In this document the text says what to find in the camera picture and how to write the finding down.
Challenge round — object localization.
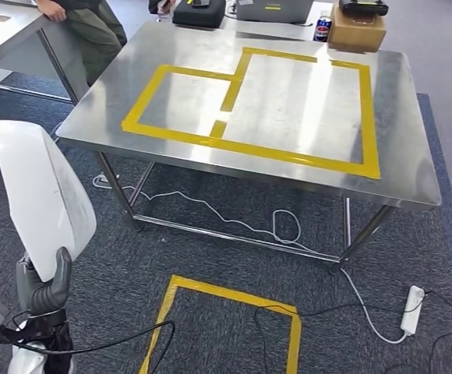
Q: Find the blue soda can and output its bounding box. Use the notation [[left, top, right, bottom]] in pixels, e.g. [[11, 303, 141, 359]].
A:
[[313, 15, 333, 44]]

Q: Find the white curved car body part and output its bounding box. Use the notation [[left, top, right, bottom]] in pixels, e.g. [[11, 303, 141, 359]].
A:
[[0, 119, 97, 284]]

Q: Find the stainless steel workbench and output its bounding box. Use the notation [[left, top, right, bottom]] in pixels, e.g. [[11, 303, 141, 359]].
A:
[[55, 20, 443, 274]]

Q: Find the brown cardboard box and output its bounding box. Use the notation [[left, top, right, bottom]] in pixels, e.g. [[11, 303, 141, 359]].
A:
[[327, 4, 387, 53]]

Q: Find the black handheld device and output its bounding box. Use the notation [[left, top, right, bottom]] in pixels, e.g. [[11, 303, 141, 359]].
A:
[[338, 0, 389, 17]]

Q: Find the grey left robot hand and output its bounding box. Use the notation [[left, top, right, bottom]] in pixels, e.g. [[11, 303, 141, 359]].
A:
[[15, 246, 73, 316]]

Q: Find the black floor cable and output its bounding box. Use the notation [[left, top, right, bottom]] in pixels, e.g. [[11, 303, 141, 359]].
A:
[[254, 290, 452, 374]]

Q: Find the grey laptop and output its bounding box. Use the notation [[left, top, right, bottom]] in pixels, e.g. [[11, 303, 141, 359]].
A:
[[235, 0, 315, 25]]

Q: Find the person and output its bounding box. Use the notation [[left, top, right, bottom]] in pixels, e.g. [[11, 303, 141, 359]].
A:
[[35, 0, 129, 87], [147, 0, 177, 16]]

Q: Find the white floor cable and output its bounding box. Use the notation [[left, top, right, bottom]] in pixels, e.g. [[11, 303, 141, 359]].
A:
[[92, 174, 410, 346]]

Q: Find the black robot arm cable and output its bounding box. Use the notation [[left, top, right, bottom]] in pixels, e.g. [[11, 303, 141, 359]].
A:
[[13, 309, 176, 374]]

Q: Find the black carrying case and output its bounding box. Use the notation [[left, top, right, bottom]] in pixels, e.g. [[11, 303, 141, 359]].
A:
[[172, 0, 227, 30]]

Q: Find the yellow workbench tape outline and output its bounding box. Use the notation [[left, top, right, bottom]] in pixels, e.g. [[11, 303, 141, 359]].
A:
[[121, 46, 382, 181]]

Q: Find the white power strip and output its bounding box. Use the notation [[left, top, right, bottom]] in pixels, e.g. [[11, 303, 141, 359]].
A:
[[400, 285, 427, 337]]

